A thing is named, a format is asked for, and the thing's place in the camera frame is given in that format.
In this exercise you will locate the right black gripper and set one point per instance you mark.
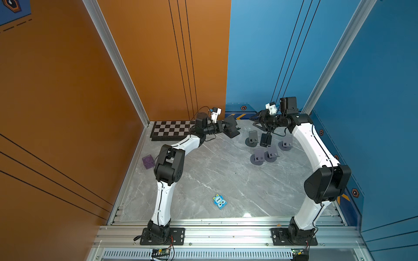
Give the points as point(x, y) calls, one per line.
point(262, 117)

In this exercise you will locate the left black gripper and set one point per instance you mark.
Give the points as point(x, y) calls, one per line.
point(219, 128)

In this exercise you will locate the black folding phone stand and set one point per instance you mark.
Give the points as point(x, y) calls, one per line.
point(266, 139)

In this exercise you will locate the dark grey round phone stand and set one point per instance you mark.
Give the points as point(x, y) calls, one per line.
point(252, 140)

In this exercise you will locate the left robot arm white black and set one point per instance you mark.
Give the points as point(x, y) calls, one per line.
point(169, 168)

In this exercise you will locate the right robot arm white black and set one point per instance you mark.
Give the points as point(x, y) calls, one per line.
point(329, 178)

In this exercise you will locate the black white chessboard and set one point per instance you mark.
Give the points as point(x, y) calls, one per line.
point(170, 130)

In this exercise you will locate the purple cube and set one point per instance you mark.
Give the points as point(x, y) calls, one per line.
point(148, 161)

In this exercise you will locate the right circuit board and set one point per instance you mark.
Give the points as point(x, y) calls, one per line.
point(300, 255)

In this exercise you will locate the left green circuit board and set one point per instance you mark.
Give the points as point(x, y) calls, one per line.
point(160, 254)

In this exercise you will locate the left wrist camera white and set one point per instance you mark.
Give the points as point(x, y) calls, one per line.
point(215, 113)

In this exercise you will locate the right aluminium corner post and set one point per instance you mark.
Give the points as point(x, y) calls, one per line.
point(351, 31)

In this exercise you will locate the aluminium corner post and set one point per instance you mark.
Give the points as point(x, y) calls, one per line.
point(351, 31)
point(107, 38)

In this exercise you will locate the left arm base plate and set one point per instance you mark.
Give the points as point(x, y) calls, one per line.
point(176, 237)

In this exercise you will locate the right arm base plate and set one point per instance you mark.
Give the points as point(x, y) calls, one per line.
point(281, 235)

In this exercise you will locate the aluminium front rail frame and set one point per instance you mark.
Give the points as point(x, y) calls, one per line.
point(238, 239)

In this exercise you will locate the left aluminium corner post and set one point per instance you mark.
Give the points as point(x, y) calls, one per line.
point(107, 38)

